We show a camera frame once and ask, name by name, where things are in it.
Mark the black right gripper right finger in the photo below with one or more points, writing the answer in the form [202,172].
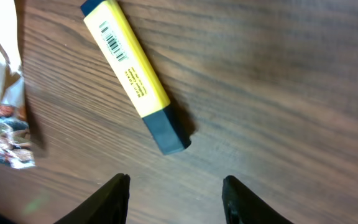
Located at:
[242,206]

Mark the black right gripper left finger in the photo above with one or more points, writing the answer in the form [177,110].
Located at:
[108,205]

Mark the beige PanTree snack pouch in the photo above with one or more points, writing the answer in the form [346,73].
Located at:
[15,144]

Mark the yellow black marker pen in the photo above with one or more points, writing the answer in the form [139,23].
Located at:
[118,43]

